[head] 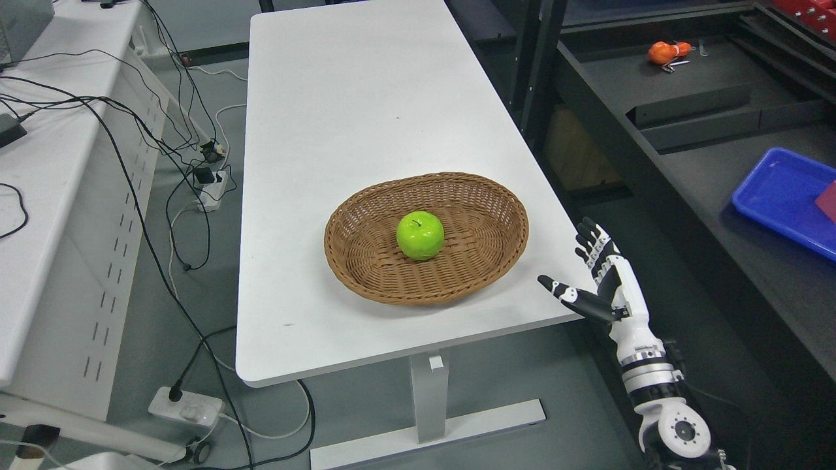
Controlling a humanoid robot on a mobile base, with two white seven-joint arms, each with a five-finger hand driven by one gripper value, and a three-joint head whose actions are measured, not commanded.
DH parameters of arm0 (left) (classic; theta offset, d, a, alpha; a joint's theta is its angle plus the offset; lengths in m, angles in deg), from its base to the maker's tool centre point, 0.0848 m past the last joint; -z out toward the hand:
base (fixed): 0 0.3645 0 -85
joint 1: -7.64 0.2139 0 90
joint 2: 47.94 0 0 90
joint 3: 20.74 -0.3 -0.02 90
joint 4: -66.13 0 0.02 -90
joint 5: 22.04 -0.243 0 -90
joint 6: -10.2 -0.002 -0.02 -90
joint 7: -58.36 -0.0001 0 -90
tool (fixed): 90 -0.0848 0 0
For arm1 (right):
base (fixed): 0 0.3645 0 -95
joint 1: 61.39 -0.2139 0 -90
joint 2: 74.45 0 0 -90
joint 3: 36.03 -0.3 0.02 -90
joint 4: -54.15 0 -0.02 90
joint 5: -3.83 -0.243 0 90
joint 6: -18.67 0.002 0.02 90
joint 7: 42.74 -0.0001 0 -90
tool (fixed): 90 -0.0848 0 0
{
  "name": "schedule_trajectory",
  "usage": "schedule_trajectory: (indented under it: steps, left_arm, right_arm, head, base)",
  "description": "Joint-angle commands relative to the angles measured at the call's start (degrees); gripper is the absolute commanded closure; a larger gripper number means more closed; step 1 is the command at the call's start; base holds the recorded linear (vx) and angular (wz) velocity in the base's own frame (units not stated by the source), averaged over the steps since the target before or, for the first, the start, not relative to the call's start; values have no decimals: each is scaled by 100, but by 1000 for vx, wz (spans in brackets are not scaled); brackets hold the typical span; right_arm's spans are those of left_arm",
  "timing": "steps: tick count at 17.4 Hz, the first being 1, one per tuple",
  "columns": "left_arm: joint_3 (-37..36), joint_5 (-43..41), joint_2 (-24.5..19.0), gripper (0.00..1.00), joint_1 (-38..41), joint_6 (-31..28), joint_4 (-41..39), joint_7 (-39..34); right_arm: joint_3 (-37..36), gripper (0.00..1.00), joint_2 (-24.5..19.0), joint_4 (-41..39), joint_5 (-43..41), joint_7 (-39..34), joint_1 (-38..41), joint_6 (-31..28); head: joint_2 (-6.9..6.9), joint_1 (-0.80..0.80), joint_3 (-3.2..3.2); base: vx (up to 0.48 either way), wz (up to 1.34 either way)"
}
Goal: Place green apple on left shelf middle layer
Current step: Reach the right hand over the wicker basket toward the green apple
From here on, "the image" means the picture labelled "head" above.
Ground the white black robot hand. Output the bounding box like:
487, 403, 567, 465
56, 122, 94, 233
538, 217, 666, 367

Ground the green apple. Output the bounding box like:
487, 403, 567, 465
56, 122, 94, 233
395, 211, 445, 261

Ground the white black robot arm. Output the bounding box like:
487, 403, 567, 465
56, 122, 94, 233
621, 340, 734, 469

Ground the black metal shelf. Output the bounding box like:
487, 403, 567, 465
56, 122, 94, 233
451, 0, 836, 470

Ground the orange toy on shelf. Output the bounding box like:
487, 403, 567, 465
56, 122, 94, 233
647, 41, 692, 66

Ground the brown wicker basket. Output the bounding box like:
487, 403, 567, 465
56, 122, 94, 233
323, 172, 529, 306

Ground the blue plastic tray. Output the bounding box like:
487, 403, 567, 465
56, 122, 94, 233
731, 147, 835, 260

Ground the white standing table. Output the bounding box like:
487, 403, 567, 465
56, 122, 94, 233
235, 1, 591, 469

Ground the white power strip far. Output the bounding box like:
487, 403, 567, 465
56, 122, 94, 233
199, 170, 228, 212

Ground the white power strip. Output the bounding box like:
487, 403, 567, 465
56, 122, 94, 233
148, 386, 226, 429
199, 170, 228, 212

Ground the white power strip near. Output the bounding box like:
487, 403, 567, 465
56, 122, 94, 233
148, 386, 226, 429

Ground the white side desk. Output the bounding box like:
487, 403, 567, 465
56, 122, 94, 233
1, 1, 185, 462

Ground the black power adapter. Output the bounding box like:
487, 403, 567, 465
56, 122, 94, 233
0, 114, 27, 148

